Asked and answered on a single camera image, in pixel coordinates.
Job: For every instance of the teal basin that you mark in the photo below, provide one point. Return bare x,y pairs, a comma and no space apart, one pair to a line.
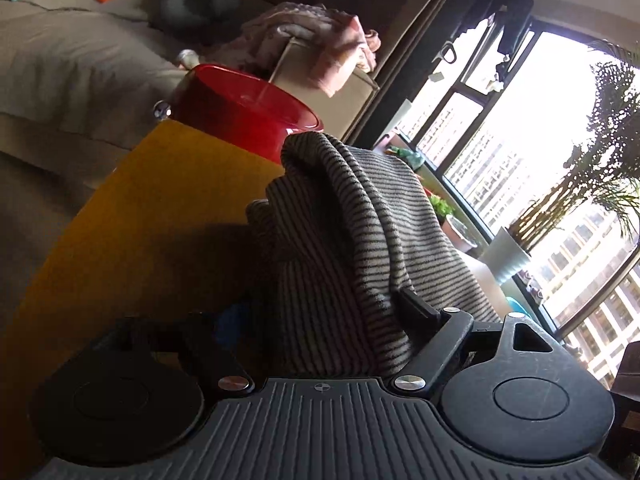
517,306

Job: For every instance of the white ribbed plant pot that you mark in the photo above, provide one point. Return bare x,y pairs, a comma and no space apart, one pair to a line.
505,260

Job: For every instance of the wooden stool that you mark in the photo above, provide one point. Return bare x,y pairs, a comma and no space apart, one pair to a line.
629,375

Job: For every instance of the grey striped sweater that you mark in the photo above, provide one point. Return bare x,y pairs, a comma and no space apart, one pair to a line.
360,220

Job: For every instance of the window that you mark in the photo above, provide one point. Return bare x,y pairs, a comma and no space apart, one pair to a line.
530,125

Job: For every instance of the red pot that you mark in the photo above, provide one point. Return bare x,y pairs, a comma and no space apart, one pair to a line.
235,110

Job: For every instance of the dark curtain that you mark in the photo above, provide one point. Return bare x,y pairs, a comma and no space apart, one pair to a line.
400,50

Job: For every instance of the grey neck pillow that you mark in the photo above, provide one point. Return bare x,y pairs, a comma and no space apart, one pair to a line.
175,10

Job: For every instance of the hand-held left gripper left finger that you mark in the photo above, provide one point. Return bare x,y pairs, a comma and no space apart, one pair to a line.
232,327

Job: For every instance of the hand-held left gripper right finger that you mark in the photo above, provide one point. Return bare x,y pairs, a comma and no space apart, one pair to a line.
417,307

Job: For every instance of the tall bamboo plant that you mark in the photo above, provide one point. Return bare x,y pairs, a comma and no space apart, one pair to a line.
600,160

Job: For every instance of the pink clothes pile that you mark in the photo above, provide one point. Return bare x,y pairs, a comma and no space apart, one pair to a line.
320,35

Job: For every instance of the green plant tray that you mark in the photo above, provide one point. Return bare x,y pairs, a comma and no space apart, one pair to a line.
440,207

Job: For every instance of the pink flower pot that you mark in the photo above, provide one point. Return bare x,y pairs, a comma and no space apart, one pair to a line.
462,235

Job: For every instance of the green plush toy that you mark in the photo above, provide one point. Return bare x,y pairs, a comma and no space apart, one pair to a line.
407,155

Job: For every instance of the hanging dark clothes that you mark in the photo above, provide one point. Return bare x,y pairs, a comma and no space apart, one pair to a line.
510,15

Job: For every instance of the grey covered sofa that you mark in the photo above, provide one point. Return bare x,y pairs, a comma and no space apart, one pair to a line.
60,60

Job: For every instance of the beige cabinet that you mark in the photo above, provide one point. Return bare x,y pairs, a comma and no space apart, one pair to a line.
350,105

